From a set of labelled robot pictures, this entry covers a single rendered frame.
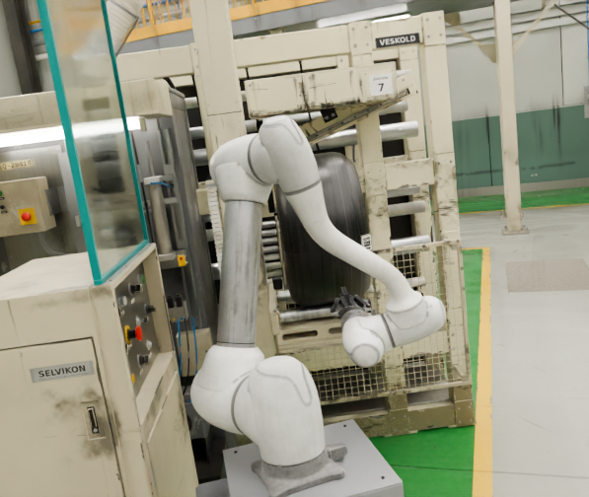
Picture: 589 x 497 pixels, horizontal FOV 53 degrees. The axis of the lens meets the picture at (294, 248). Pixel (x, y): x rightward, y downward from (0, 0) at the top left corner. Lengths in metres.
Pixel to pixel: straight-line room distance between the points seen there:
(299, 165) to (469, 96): 9.95
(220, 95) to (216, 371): 1.04
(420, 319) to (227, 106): 1.03
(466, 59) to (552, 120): 1.85
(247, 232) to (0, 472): 0.84
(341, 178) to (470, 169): 9.30
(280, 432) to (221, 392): 0.21
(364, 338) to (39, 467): 0.87
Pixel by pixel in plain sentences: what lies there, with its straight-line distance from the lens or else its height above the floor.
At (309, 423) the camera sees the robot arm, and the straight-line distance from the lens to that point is 1.36.
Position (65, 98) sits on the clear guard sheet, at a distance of 1.41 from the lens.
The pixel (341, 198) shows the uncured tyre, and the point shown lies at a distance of 1.99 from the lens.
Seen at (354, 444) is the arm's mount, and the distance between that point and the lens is 1.57.
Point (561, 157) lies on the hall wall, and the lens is 11.32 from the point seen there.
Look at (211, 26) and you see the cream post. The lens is 2.17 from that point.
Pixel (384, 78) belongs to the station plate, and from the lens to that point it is 2.44.
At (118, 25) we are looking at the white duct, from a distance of 2.52.
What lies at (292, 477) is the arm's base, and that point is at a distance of 1.40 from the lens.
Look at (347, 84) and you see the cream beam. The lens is 2.42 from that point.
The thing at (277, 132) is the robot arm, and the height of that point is 1.56.
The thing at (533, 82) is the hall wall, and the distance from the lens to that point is 11.32.
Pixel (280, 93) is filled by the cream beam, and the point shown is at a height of 1.72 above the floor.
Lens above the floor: 1.55
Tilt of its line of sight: 11 degrees down
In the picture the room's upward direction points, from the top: 8 degrees counter-clockwise
